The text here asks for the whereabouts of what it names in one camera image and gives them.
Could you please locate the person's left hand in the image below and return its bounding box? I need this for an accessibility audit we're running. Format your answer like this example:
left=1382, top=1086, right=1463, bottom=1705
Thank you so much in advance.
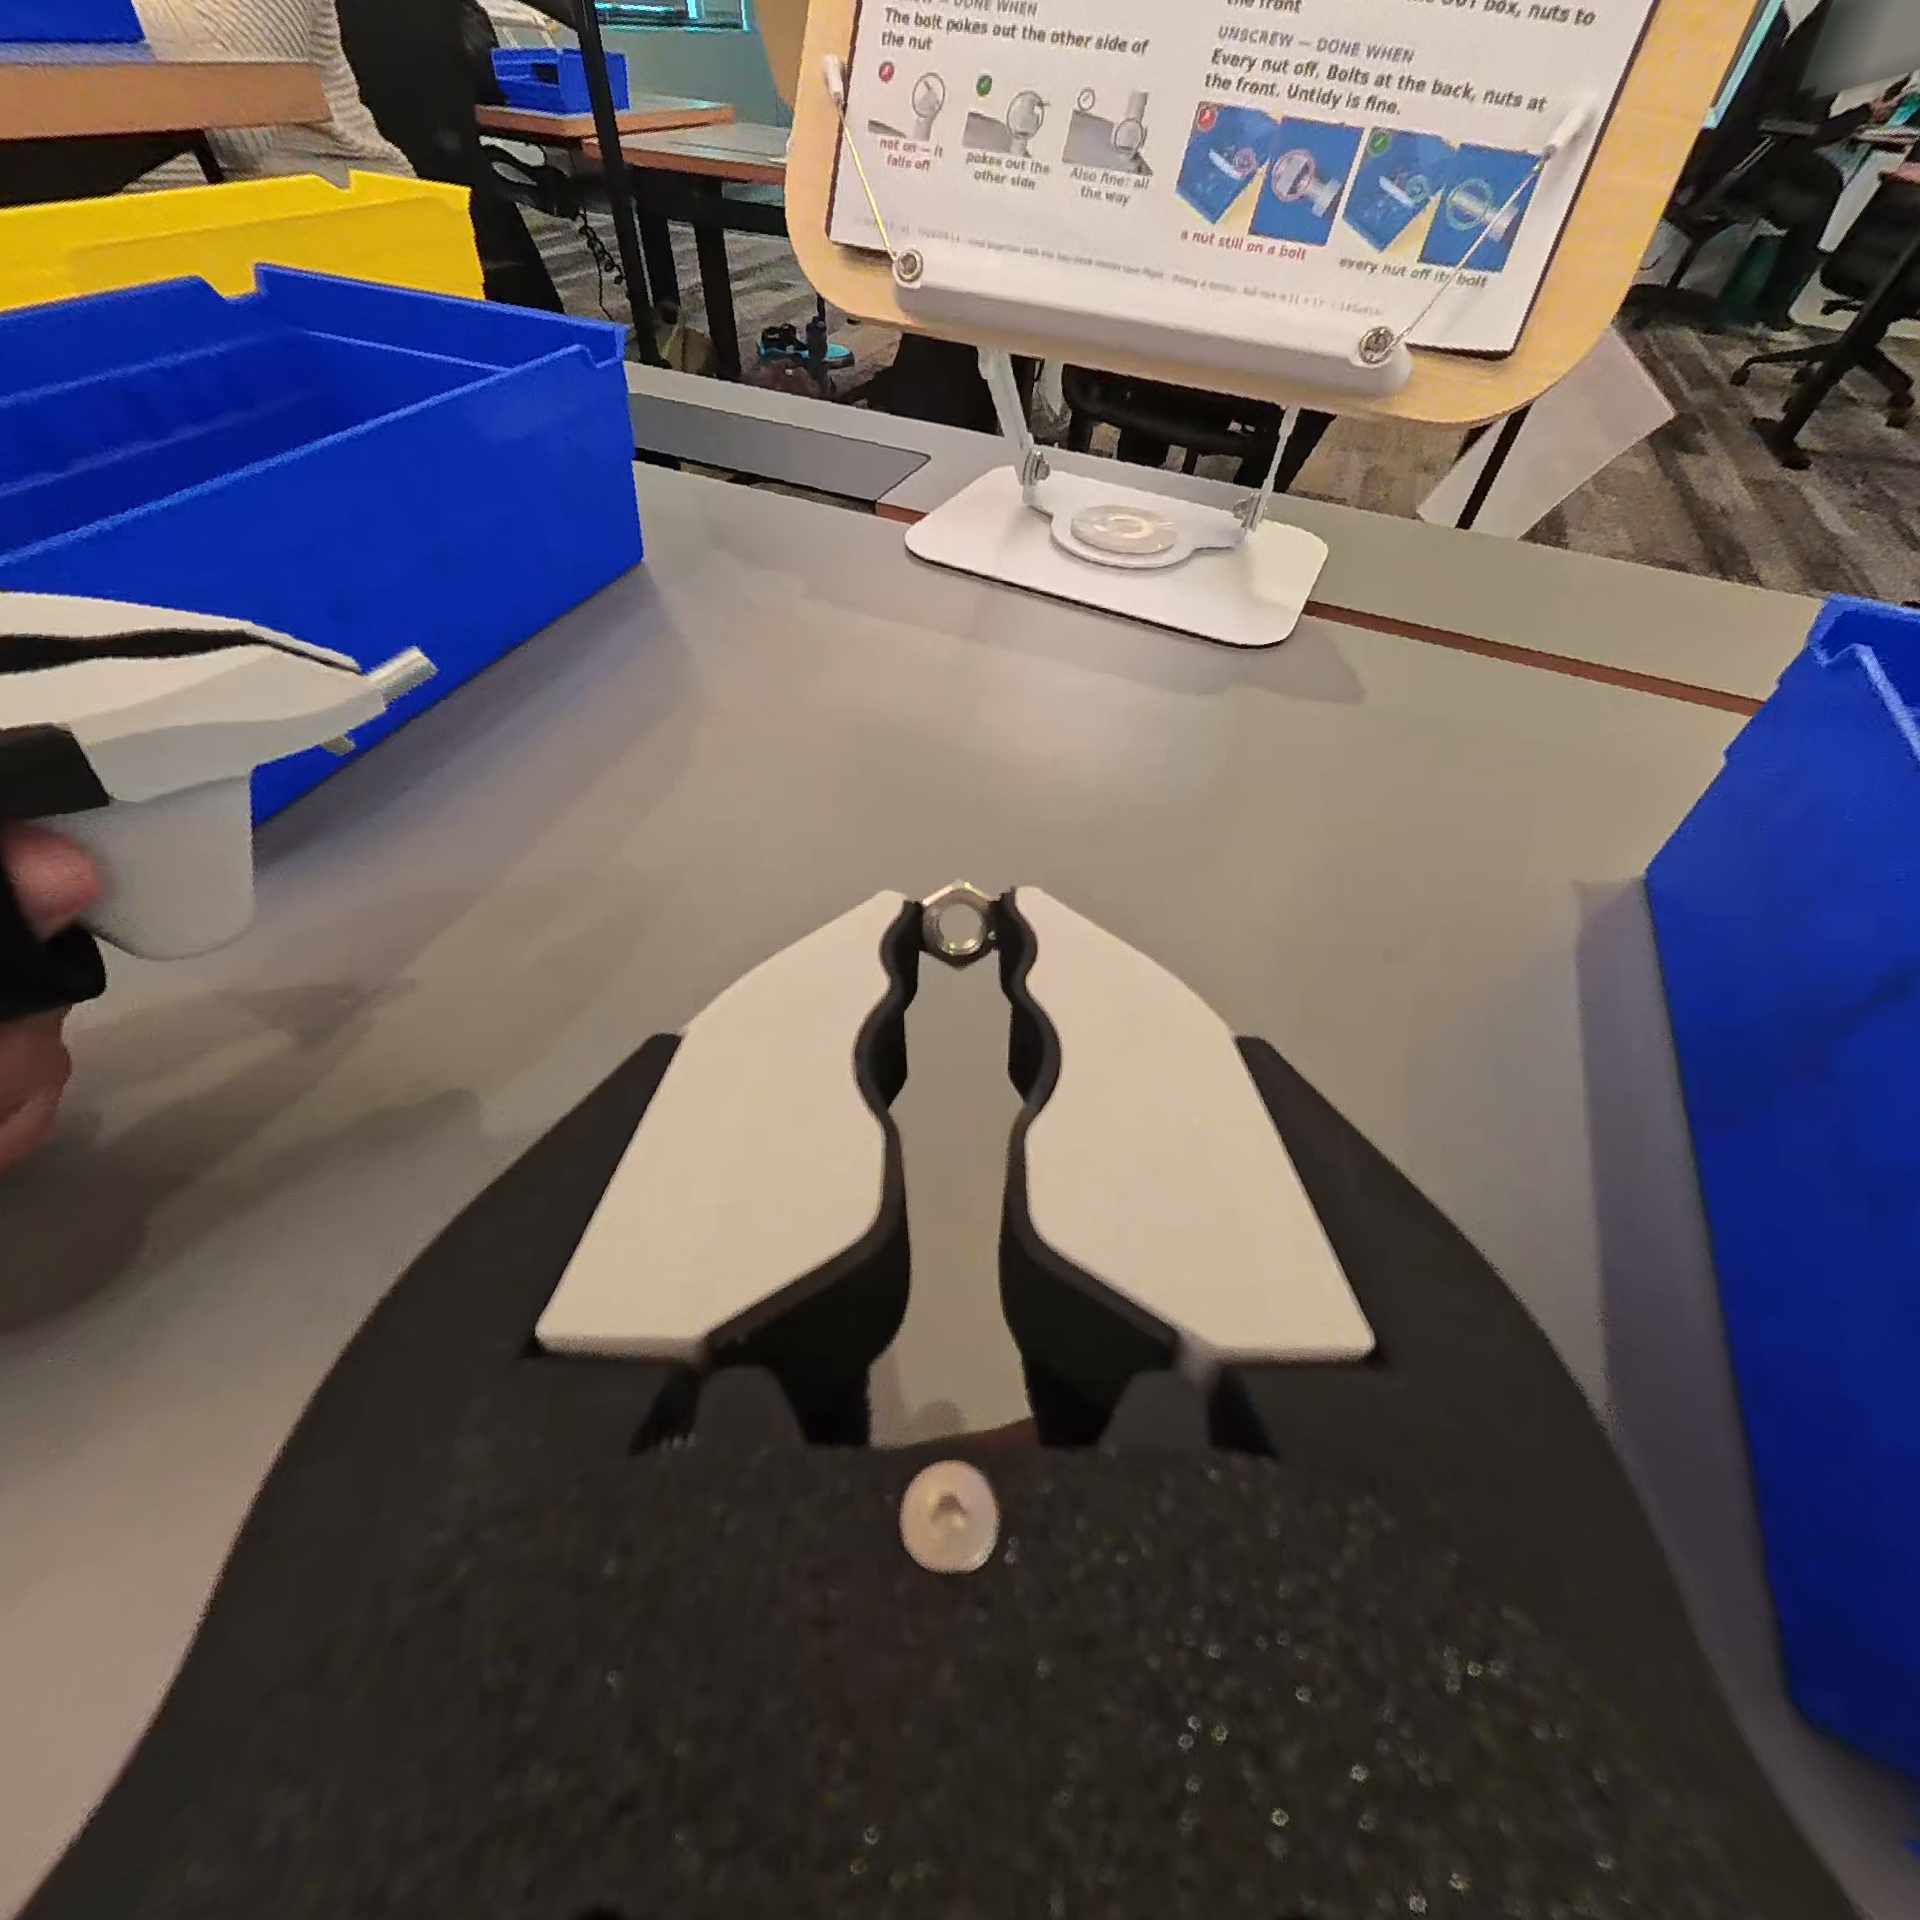
left=0, top=825, right=106, bottom=1175

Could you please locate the printed instruction sheet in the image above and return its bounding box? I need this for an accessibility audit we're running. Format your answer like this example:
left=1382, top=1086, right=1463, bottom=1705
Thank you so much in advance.
left=830, top=0, right=1662, bottom=362

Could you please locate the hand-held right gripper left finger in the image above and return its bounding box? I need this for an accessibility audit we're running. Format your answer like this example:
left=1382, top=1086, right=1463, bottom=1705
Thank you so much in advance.
left=534, top=886, right=914, bottom=1449

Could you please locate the grey flat board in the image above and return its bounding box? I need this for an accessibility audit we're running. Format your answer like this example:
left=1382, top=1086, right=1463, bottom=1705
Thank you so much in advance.
left=1417, top=330, right=1681, bottom=542

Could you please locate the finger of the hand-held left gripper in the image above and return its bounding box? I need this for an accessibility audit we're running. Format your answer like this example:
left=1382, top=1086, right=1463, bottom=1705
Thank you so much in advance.
left=0, top=591, right=366, bottom=682
left=0, top=645, right=379, bottom=965

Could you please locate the silver hex nut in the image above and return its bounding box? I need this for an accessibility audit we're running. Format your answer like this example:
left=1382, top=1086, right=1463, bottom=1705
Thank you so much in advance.
left=918, top=882, right=1003, bottom=972

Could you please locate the wooden neighbouring table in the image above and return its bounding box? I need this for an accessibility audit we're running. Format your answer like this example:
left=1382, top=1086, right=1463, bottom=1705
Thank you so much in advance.
left=0, top=60, right=335, bottom=147

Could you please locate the black office chair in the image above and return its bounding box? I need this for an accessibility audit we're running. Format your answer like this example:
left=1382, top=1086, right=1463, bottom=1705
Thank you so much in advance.
left=335, top=0, right=569, bottom=313

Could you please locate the document stand with wooden board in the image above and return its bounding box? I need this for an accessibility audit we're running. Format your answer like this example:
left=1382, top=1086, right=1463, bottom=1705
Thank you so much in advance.
left=756, top=0, right=1767, bottom=652

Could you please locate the yellow plastic bin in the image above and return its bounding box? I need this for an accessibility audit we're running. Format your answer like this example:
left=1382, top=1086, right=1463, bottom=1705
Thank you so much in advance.
left=0, top=169, right=487, bottom=313

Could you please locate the silver bolt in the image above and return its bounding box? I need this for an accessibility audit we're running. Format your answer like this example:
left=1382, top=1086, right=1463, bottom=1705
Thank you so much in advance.
left=317, top=647, right=441, bottom=756

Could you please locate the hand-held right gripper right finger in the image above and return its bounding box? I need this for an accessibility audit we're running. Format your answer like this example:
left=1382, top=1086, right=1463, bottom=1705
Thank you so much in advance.
left=996, top=884, right=1380, bottom=1449

